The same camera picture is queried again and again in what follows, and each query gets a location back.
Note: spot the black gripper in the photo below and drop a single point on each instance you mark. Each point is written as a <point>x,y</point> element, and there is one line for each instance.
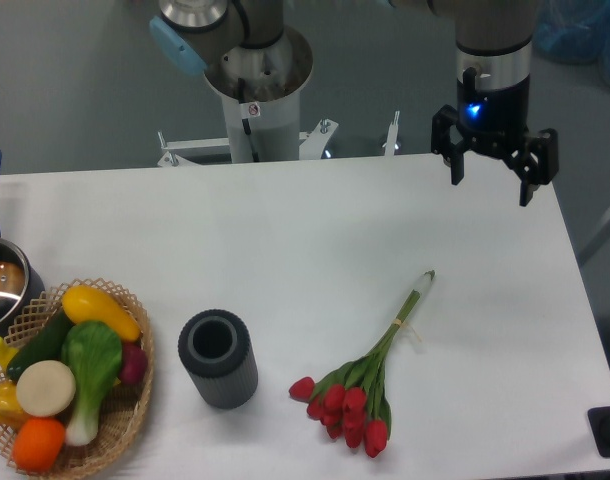
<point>493,122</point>

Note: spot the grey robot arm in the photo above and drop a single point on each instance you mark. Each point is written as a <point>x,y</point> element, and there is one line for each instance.
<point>495,36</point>

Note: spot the blue plastic bag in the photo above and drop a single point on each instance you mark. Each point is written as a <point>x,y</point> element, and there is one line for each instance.
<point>575,32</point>

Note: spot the red tulip bouquet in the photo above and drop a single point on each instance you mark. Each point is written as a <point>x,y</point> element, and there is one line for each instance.
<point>350,401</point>

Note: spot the dark grey ribbed vase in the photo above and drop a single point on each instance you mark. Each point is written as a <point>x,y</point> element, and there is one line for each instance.
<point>215,349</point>

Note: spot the red radish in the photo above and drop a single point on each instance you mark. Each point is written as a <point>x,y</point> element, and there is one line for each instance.
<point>134,364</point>

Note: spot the yellow squash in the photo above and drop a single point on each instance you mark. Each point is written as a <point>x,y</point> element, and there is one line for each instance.
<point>82,303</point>

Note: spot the green bok choy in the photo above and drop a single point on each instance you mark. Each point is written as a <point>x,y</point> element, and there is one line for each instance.
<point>93,353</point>

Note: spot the woven wicker basket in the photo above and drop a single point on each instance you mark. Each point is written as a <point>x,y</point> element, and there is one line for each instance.
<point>123,411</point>

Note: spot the green cucumber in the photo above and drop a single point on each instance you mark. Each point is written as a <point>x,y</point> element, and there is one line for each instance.
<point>45,345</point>

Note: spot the orange fruit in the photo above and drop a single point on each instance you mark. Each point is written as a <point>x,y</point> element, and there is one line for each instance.
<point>37,444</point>

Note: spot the yellow bell pepper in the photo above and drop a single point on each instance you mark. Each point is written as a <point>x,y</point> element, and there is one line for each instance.
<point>11,413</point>

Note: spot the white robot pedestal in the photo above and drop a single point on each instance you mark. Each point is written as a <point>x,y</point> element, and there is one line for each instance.
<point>260,93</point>

